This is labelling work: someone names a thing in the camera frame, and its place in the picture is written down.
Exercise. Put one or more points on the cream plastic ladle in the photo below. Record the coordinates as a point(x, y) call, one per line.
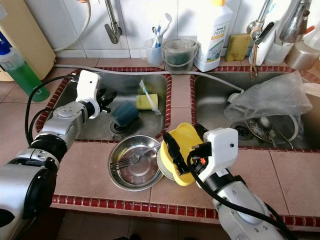
point(312, 90)

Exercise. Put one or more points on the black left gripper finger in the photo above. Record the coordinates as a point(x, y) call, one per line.
point(108, 107)
point(109, 94)

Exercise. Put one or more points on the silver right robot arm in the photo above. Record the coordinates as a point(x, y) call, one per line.
point(245, 215)

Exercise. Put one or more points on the yellow green sponge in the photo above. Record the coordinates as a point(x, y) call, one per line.
point(142, 104)

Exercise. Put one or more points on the white plastic container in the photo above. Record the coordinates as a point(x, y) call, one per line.
point(272, 54)

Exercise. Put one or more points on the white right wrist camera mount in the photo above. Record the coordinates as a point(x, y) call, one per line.
point(222, 147)

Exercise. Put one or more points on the clear plastic bucket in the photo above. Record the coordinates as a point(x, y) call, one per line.
point(180, 57)

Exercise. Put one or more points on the chrome conical spout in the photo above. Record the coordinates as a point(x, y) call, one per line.
point(294, 22)

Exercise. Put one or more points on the clear toothbrush cup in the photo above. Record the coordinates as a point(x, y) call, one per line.
point(153, 55)

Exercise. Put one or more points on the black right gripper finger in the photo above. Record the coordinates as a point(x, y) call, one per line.
point(176, 155)
point(202, 133)

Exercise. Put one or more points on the white detergent bottle yellow cap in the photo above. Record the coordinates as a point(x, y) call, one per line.
point(212, 40)

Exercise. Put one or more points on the shallow steel bowl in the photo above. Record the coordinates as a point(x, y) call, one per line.
point(135, 175)

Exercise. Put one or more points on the green dish soap bottle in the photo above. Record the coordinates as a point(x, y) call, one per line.
point(25, 75)

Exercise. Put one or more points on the clear plastic bag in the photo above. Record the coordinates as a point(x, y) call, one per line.
point(270, 97)

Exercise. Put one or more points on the chrome lever faucet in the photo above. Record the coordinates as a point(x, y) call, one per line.
point(260, 27)

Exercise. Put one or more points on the blue white toothbrush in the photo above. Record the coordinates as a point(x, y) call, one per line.
point(157, 36)

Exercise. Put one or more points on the mustard yellow sponge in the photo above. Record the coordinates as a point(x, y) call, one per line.
point(237, 47)

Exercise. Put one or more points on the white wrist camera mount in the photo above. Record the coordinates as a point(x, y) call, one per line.
point(90, 85)
point(222, 147)

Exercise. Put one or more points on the white rimmed steel bowl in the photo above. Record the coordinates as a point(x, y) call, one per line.
point(280, 135)

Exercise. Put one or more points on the steel cup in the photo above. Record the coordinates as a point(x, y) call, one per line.
point(310, 56)

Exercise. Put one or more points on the beige water filter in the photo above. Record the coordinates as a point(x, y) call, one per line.
point(30, 30)

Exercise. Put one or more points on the yellow plastic bowl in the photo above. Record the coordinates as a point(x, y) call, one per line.
point(180, 135)

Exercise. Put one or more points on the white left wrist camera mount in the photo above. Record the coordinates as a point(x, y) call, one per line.
point(90, 85)

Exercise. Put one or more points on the steel sink basin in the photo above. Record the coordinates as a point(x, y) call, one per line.
point(210, 110)
point(150, 127)

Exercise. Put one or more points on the blue mug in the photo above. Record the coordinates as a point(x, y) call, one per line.
point(126, 114)

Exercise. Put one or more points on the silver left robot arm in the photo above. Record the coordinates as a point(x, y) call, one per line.
point(30, 190)

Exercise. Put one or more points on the cream bowl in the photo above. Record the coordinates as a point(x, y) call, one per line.
point(161, 165)

